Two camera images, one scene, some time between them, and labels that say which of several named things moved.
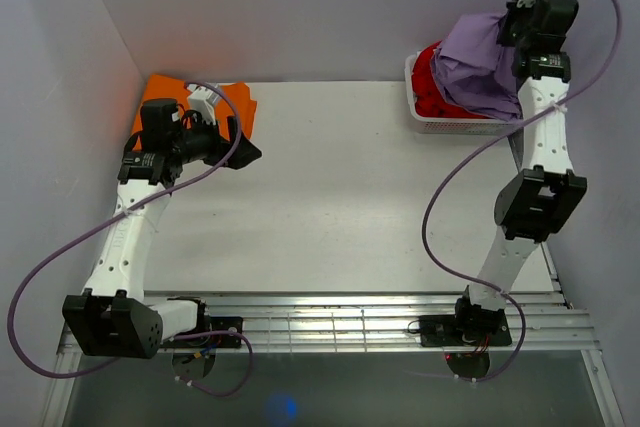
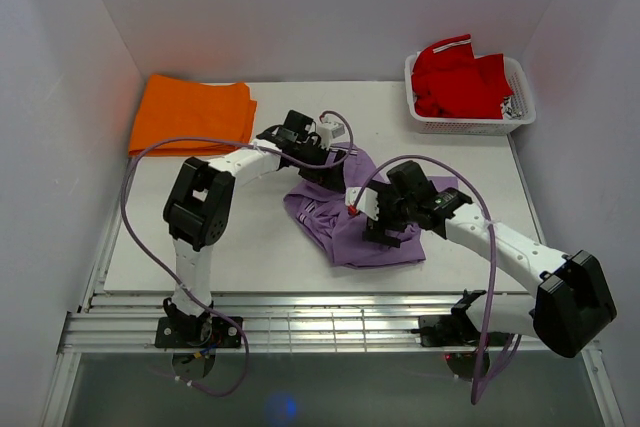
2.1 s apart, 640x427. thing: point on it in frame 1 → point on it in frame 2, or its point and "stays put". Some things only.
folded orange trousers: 172,88 stays put
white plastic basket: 449,126 stays put
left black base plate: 234,324 stays put
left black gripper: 220,145 → 331,176
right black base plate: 448,331 stays put
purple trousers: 476,70 → 323,216
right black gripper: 512,9 → 375,231
